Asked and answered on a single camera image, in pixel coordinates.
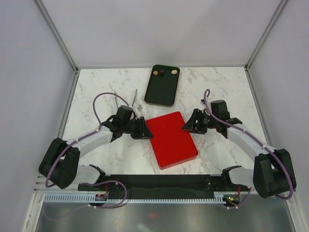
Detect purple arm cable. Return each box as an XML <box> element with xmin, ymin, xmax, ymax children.
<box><xmin>44</xmin><ymin>92</ymin><xmax>128</xmax><ymax>221</ymax></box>
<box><xmin>204</xmin><ymin>89</ymin><xmax>297</xmax><ymax>210</ymax></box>

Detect red box lid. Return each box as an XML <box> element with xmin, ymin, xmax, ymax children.
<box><xmin>146</xmin><ymin>111</ymin><xmax>198</xmax><ymax>170</ymax></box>

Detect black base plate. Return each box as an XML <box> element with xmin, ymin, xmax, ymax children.
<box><xmin>77</xmin><ymin>174</ymin><xmax>239</xmax><ymax>200</ymax></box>

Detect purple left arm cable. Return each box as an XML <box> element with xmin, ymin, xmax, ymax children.
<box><xmin>44</xmin><ymin>92</ymin><xmax>128</xmax><ymax>221</ymax></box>

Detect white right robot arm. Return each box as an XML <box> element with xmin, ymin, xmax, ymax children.
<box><xmin>182</xmin><ymin>100</ymin><xmax>296</xmax><ymax>199</ymax></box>

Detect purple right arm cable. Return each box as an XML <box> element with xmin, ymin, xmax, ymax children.
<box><xmin>204</xmin><ymin>89</ymin><xmax>297</xmax><ymax>210</ymax></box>

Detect red chocolate box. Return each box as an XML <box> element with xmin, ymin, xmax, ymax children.
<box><xmin>158</xmin><ymin>156</ymin><xmax>197</xmax><ymax>170</ymax></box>

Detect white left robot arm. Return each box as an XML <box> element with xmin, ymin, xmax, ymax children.
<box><xmin>39</xmin><ymin>105</ymin><xmax>154</xmax><ymax>190</ymax></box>

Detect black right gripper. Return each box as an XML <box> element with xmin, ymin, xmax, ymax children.
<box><xmin>181</xmin><ymin>108</ymin><xmax>218</xmax><ymax>135</ymax></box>

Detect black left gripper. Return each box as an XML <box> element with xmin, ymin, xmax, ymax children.
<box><xmin>123</xmin><ymin>117</ymin><xmax>154</xmax><ymax>140</ymax></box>

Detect metal tongs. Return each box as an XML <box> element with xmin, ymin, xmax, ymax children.
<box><xmin>113</xmin><ymin>89</ymin><xmax>138</xmax><ymax>111</ymax></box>

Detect dark green tray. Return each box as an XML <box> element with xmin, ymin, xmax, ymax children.
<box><xmin>144</xmin><ymin>64</ymin><xmax>180</xmax><ymax>107</ymax></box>

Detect white slotted cable duct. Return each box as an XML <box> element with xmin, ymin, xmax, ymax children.
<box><xmin>43</xmin><ymin>193</ymin><xmax>226</xmax><ymax>204</ymax></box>

